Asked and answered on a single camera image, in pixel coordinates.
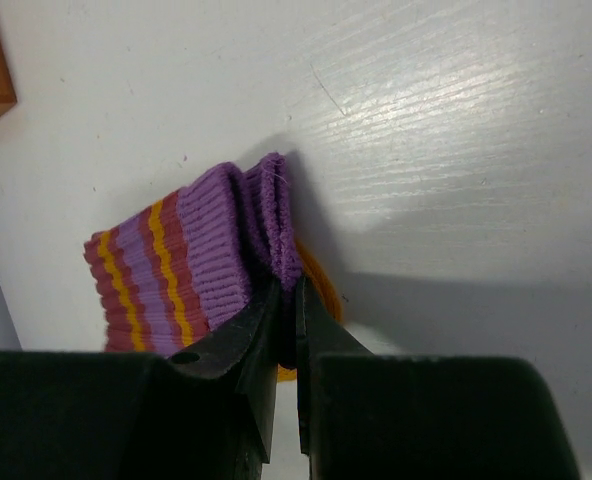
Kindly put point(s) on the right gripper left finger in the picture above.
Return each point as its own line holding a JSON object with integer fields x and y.
{"x": 205, "y": 412}

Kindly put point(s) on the maroon purple striped sock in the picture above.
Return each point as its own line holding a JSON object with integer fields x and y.
{"x": 185, "y": 265}

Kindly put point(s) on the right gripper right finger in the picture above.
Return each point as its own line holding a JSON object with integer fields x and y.
{"x": 368, "y": 416}

